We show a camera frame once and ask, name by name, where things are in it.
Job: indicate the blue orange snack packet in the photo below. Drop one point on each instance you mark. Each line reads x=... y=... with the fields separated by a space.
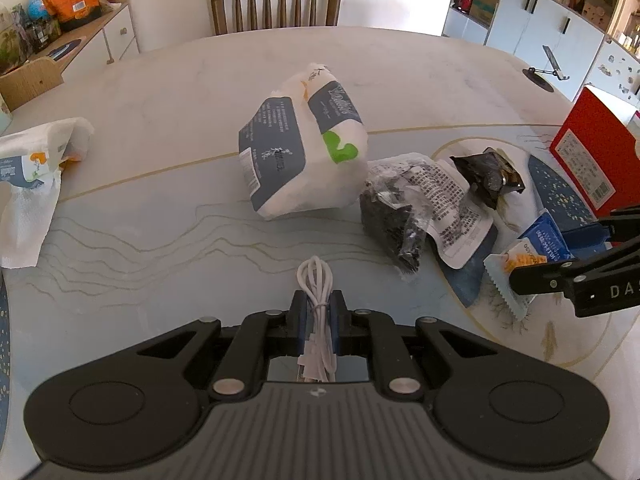
x=541 y=242

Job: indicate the black snack packet gold text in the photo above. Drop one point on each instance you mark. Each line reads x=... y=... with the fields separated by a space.
x=490 y=176

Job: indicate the white paper towel pack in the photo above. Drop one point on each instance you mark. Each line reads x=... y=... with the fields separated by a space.
x=31 y=171

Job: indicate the white drawer sideboard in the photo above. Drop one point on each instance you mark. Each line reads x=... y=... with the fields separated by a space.
x=83 y=52

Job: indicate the black phone stand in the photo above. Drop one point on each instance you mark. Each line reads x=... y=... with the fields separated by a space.
x=536 y=75

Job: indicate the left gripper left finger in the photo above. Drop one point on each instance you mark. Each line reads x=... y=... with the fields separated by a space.
x=243 y=352

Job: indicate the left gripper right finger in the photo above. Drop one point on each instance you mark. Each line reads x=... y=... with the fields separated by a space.
x=386 y=346

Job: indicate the wooden chair far side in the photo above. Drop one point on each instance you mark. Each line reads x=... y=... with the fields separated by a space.
x=242 y=15

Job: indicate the white tissue pack dark label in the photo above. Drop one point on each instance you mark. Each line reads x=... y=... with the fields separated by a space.
x=305 y=148

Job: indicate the red white cardboard box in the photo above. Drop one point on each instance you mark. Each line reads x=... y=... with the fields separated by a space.
x=598 y=147

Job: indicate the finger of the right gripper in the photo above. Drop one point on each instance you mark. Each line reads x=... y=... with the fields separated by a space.
x=554 y=277
x=620 y=226

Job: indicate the white tall cabinet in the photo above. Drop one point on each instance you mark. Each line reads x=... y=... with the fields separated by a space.
x=522 y=27

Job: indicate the clear bag black tea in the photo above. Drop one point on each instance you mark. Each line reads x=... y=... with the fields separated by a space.
x=411 y=201

